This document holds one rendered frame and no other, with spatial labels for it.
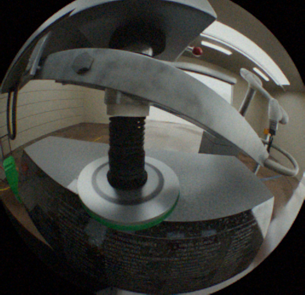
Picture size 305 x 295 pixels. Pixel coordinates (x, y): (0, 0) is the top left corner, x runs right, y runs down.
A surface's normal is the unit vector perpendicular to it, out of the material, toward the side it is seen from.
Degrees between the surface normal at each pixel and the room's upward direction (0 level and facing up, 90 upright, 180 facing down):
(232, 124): 90
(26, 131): 90
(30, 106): 90
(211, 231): 45
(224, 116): 90
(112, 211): 0
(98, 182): 0
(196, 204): 0
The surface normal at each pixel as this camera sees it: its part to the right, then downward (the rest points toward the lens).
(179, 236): -0.02, -0.45
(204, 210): 0.10, -0.94
